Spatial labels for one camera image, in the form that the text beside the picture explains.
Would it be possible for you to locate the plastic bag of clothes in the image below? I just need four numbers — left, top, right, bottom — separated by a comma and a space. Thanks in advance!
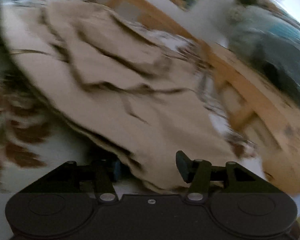
229, 0, 300, 107

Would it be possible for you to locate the wooden bed frame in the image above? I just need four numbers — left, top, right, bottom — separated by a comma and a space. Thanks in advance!
84, 0, 300, 196

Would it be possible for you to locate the floral patterned bedspread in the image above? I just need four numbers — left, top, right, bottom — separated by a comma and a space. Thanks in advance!
0, 0, 261, 193

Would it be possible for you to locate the beige large garment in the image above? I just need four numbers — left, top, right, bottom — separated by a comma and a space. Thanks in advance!
0, 0, 243, 193

